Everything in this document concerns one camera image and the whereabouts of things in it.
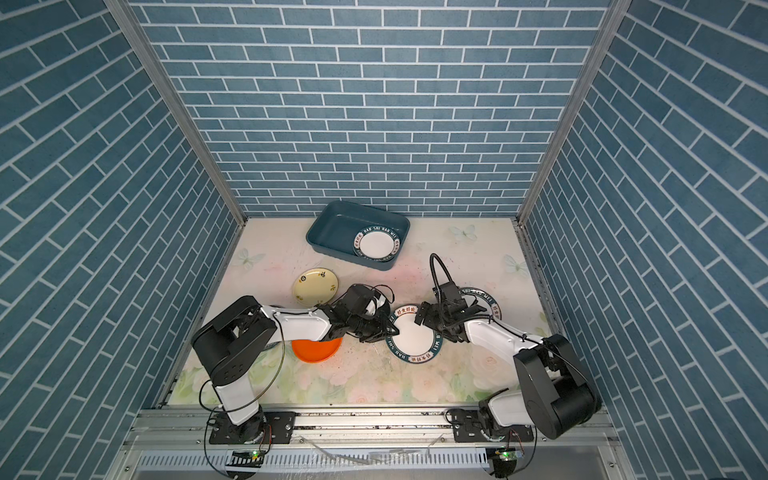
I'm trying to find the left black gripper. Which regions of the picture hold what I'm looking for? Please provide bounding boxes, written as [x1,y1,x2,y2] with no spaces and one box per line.
[346,311,402,344]

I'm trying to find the green rimmed white plate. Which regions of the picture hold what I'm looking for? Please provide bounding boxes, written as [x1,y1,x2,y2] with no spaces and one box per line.
[353,225,401,262]
[459,287,502,322]
[385,304,443,365]

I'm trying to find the orange plate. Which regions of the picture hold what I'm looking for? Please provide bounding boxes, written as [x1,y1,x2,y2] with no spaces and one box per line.
[291,338,342,364]

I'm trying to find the black plate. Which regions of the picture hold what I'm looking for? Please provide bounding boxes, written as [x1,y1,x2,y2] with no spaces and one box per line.
[357,297,391,339]

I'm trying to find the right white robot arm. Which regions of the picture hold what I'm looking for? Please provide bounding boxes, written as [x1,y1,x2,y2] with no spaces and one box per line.
[415,282,602,440]

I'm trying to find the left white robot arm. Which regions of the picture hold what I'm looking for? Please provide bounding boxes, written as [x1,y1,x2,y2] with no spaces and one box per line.
[191,284,399,427]

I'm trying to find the teal plastic bin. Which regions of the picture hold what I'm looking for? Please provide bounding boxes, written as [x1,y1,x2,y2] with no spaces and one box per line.
[306,200,410,271]

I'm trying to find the yellow floral plate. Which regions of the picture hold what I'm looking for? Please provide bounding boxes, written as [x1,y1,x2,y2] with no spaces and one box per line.
[292,268,339,308]

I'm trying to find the aluminium front rail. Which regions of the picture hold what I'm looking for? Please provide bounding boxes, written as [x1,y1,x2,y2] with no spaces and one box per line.
[106,406,634,479]

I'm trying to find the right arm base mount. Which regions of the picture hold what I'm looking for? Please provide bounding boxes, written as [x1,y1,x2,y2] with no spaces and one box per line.
[443,408,535,443]

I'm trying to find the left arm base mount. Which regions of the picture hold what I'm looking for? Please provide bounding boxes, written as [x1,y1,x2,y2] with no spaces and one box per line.
[207,411,297,446]

